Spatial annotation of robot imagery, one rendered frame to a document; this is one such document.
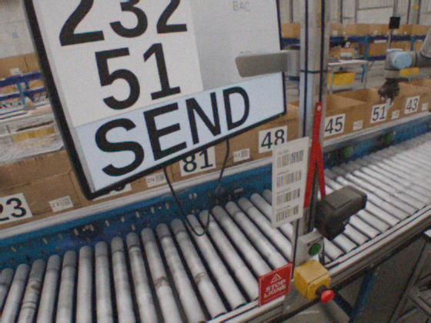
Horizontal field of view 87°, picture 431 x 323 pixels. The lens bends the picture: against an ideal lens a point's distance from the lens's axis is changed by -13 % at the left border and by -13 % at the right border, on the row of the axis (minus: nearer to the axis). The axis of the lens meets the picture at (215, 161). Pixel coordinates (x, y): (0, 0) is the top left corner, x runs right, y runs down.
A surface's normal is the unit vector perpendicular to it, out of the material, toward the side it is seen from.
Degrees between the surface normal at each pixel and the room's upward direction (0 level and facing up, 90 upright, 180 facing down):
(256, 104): 86
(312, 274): 0
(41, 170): 89
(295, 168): 90
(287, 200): 90
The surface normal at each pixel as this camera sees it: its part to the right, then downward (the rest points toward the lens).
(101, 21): 0.66, 0.20
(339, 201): -0.22, -0.85
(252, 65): 0.47, 0.34
